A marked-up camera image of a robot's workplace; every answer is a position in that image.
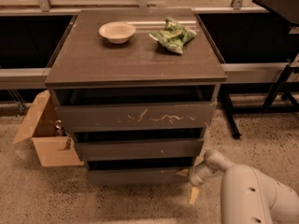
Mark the dark grey drawer cabinet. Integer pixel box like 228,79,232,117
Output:
46,8,226,171

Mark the grey middle drawer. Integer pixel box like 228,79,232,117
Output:
75,128,203,161

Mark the green crumpled chip bag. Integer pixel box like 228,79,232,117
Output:
149,17,197,55

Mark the grey top drawer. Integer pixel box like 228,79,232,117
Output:
56,101,216,133

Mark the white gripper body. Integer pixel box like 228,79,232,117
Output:
188,161,221,187

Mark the white bowl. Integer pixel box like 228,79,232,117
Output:
99,21,135,44

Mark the metal can in box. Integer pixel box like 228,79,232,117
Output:
54,120,64,136

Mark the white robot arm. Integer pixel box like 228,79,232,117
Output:
178,149,299,224

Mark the black table with legs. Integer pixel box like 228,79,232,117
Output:
219,0,299,139

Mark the grey drawer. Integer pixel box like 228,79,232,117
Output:
86,157,194,186
56,101,216,133
75,128,203,161

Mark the open cardboard box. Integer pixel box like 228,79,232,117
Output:
13,91,83,167

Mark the grey bottom drawer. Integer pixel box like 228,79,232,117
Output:
86,157,194,186

